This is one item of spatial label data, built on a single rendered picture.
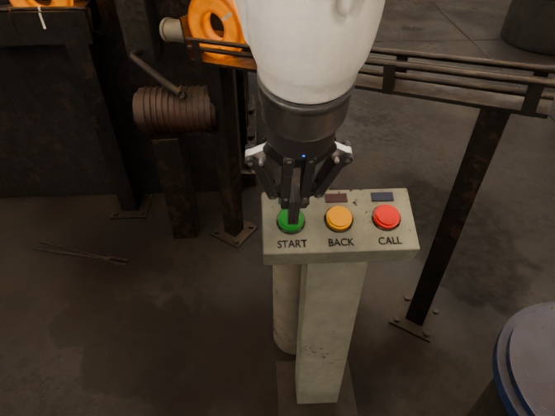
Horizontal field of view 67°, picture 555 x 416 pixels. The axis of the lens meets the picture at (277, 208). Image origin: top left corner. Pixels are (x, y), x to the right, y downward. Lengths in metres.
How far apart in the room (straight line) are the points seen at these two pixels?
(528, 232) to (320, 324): 1.07
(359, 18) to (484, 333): 1.15
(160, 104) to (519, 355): 0.97
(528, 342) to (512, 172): 1.25
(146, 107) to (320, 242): 0.71
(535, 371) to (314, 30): 0.65
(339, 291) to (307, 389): 0.37
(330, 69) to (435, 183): 1.49
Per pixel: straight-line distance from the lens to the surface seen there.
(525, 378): 0.79
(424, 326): 1.30
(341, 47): 0.32
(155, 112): 1.19
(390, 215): 0.67
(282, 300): 1.01
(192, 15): 1.12
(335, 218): 0.65
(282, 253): 0.64
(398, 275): 1.41
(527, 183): 1.96
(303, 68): 0.33
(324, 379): 1.02
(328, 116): 0.39
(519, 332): 0.84
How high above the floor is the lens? 1.05
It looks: 42 degrees down
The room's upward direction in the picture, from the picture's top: straight up
